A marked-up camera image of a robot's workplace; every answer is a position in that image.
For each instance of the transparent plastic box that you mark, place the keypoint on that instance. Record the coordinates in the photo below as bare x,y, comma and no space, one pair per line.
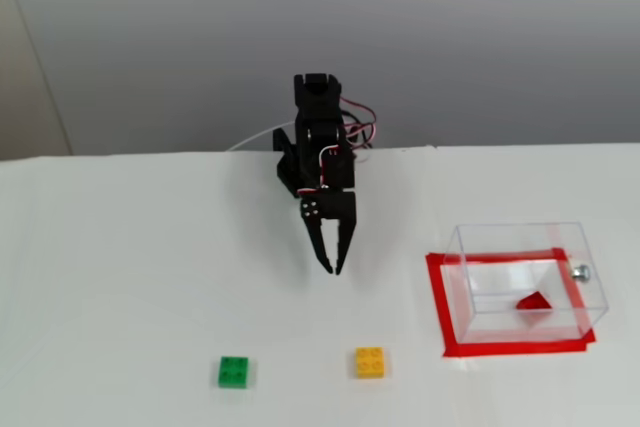
500,277

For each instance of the green lego brick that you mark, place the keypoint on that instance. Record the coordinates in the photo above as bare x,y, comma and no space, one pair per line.
234,373

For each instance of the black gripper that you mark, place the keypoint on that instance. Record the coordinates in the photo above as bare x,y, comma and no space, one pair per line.
336,207

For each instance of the silver metal box lock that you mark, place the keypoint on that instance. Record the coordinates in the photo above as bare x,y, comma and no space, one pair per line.
580,273

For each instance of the yellow lego brick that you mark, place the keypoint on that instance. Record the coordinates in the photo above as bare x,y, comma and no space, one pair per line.
370,363

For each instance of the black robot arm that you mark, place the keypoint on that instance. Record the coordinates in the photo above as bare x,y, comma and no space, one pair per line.
317,107

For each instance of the red tape frame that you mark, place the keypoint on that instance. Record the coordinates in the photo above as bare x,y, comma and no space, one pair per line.
500,348

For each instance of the red lego brick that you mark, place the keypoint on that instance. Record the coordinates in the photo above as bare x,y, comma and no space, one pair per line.
534,303

